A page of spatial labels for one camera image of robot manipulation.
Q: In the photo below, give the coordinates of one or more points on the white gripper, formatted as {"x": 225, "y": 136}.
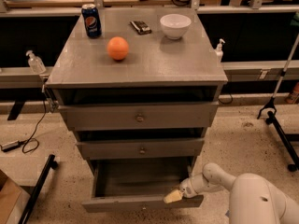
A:
{"x": 187, "y": 190}

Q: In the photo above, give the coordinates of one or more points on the grey bottom drawer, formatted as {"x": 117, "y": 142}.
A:
{"x": 138, "y": 184}

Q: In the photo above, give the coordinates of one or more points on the grey drawer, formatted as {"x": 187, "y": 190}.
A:
{"x": 138, "y": 116}
{"x": 141, "y": 148}
{"x": 138, "y": 184}

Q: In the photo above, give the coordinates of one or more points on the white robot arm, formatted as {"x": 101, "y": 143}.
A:
{"x": 252, "y": 198}

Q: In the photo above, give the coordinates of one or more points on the grey top drawer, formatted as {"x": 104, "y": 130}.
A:
{"x": 138, "y": 116}

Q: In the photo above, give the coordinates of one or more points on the grey middle drawer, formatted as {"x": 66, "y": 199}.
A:
{"x": 141, "y": 148}

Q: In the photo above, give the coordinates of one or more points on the grey drawer cabinet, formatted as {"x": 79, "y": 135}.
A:
{"x": 156, "y": 70}

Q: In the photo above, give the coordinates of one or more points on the black stand leg right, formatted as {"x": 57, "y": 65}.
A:
{"x": 287, "y": 139}

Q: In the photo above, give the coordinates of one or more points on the black stand leg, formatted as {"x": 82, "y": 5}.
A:
{"x": 287, "y": 139}
{"x": 51, "y": 163}

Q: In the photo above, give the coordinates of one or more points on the black stand leg left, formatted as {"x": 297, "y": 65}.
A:
{"x": 51, "y": 163}

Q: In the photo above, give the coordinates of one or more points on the white pole with black fork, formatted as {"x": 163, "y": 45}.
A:
{"x": 270, "y": 103}

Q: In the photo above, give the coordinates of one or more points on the white pump bottle right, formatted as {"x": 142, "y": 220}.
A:
{"x": 218, "y": 49}

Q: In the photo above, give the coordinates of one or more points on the orange bottle at right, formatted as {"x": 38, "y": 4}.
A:
{"x": 293, "y": 95}

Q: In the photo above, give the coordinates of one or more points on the orange fruit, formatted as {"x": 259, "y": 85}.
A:
{"x": 117, "y": 48}

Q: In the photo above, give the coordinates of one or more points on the cardboard box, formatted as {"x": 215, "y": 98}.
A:
{"x": 10, "y": 200}

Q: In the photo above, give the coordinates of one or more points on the white bowl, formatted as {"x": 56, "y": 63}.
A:
{"x": 174, "y": 26}

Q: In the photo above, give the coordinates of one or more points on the dark snack bar packet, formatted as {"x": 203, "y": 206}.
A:
{"x": 140, "y": 27}

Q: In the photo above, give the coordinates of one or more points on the clear sanitizer bottle left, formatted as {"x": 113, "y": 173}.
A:
{"x": 35, "y": 63}

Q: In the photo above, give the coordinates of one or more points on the blue Pepsi can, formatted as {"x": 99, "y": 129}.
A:
{"x": 91, "y": 20}

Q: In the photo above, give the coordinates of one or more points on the black power adapter with cable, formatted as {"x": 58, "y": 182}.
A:
{"x": 28, "y": 145}

